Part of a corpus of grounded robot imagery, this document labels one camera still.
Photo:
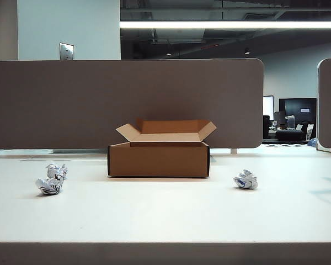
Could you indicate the white blue cloth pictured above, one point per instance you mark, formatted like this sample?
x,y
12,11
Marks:
x,y
246,180

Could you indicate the open brown cardboard box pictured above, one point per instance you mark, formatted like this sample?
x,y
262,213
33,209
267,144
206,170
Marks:
x,y
157,163

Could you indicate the wide grey-brown desk divider panel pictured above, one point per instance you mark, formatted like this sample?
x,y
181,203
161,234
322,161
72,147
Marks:
x,y
99,99

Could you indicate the bright white computer monitor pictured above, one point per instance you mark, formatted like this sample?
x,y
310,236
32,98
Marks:
x,y
268,106

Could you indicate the black round ottoman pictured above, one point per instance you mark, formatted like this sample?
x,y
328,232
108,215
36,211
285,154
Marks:
x,y
289,135

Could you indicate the long white ceiling light strip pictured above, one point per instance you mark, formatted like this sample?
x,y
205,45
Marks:
x,y
229,24

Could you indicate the large black display screen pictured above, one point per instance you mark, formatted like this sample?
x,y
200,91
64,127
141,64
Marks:
x,y
300,106

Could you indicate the metal wall switch plate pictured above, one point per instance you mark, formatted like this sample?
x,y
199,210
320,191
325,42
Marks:
x,y
66,51

